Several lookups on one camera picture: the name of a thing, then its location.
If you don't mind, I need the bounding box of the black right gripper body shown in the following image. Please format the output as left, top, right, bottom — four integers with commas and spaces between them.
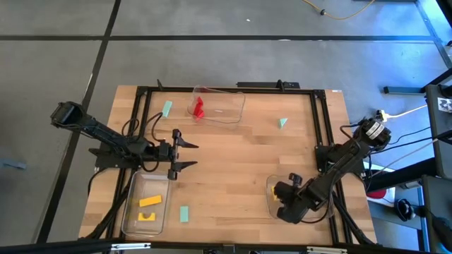
273, 172, 330, 225

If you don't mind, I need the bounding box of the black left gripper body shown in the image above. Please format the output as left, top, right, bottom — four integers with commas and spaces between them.
157, 128, 180, 181

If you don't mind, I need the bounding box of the clear plastic bin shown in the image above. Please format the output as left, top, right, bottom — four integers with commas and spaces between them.
121, 171, 173, 237
266, 174, 335, 222

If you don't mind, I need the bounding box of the yellow plank block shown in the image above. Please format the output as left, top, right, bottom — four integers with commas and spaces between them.
138, 194, 163, 208

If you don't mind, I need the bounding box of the clear bin with red blocks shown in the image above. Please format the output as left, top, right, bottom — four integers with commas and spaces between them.
186, 85, 246, 125

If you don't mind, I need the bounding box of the red round object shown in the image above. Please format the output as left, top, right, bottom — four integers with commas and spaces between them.
367, 189, 388, 200

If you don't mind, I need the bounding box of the black rear mounting bar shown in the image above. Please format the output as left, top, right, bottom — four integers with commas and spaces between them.
237, 80, 301, 90

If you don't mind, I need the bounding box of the black diagonal floor beam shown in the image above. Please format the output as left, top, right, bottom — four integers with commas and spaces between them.
366, 157, 436, 192

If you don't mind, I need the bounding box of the black equipment cart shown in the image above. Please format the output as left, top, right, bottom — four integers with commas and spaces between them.
424, 68, 452, 179

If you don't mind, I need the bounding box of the black front crossbar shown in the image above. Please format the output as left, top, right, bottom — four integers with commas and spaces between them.
0, 238, 452, 254

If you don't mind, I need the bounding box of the black floor bar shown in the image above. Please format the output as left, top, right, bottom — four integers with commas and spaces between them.
383, 85, 427, 95

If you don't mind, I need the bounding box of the black white fiducial marker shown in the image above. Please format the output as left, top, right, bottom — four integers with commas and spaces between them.
437, 97, 452, 114

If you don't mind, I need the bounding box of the silver bracket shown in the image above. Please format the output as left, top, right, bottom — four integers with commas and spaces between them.
306, 246, 349, 254
110, 242, 152, 251

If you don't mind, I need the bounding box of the black aluminium table frame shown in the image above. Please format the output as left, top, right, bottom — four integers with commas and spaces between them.
81, 84, 377, 248

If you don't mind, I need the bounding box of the white cable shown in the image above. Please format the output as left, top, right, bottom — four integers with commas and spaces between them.
384, 104, 429, 119

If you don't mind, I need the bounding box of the orange floor cable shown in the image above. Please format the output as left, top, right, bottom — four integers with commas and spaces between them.
302, 0, 376, 21

